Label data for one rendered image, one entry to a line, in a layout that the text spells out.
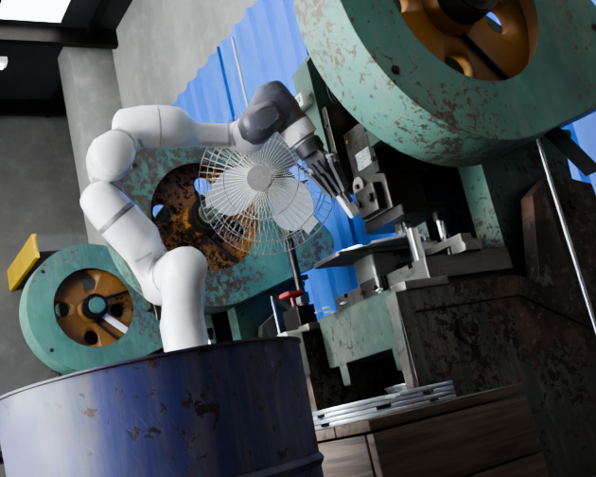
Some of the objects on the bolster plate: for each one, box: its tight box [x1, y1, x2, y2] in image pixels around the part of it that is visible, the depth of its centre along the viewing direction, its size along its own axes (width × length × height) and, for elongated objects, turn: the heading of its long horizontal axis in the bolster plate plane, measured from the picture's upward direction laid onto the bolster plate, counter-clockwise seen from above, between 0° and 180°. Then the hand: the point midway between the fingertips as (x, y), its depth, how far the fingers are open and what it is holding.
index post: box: [405, 226, 426, 262], centre depth 213 cm, size 3×3×10 cm
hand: (347, 204), depth 215 cm, fingers closed
